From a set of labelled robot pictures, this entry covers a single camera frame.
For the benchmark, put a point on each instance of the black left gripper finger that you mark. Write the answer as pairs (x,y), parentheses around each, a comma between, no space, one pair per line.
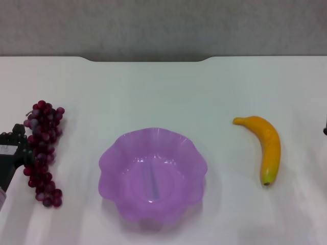
(19,128)
(30,159)

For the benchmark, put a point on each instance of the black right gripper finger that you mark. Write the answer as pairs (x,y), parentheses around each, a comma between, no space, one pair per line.
(325,126)

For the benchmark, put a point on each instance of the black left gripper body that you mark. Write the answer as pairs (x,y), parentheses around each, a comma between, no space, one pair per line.
(12,163)

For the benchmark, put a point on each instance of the dark red grape bunch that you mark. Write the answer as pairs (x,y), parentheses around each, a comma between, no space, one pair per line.
(44,135)

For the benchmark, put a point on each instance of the yellow banana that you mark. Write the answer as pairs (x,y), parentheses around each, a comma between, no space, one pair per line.
(271,148)

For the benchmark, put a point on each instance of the purple translucent scalloped bowl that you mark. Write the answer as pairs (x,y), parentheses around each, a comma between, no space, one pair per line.
(153,204)

